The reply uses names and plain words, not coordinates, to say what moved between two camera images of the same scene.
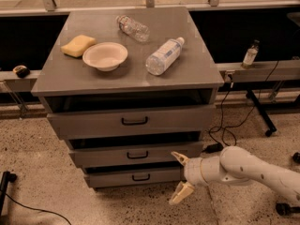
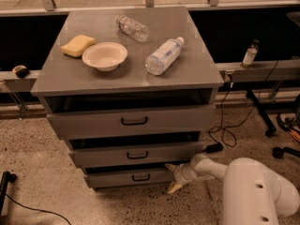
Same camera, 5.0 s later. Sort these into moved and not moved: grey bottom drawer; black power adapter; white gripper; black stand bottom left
Moved: white gripper
Not moved: black stand bottom left; black power adapter; grey bottom drawer
